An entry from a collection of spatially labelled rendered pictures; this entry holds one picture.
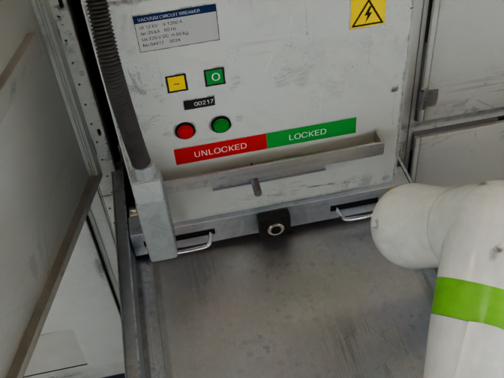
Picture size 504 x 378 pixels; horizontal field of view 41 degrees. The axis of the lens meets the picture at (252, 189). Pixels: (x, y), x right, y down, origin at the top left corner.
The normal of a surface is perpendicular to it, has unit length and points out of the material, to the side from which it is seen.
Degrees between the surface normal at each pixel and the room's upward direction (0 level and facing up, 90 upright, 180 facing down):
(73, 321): 90
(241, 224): 90
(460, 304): 46
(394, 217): 58
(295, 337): 0
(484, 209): 32
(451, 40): 90
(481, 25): 90
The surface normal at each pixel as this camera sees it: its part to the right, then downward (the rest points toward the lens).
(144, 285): -0.07, -0.71
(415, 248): -0.78, 0.47
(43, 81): 0.99, 0.04
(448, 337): -0.76, -0.21
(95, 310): 0.19, 0.69
